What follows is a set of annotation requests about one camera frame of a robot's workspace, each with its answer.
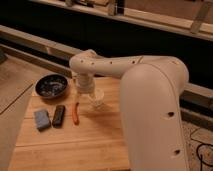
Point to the white ceramic cup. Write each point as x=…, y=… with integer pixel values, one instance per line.
x=99, y=101

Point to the black rectangular block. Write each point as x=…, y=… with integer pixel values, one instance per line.
x=58, y=116

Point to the dark blue ceramic bowl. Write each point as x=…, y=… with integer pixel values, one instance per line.
x=51, y=86

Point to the blue sponge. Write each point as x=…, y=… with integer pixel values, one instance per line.
x=42, y=120

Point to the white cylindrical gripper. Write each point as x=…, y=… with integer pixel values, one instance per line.
x=85, y=85

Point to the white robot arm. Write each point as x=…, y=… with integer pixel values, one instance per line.
x=150, y=87

